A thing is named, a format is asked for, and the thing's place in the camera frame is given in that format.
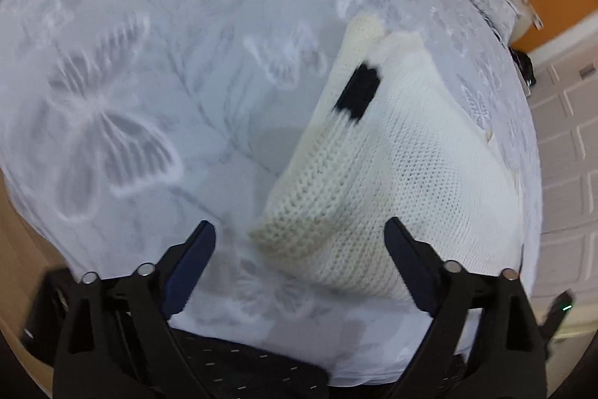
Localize black item on nightstand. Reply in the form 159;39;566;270
509;47;537;87

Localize white wardrobe doors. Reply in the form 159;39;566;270
527;47;598;340

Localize grey butterfly bedspread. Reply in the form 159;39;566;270
1;0;542;386

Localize red white black knit sweater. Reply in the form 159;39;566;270
250;14;524;300

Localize black dotted trousers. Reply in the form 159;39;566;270
18;267;468;399

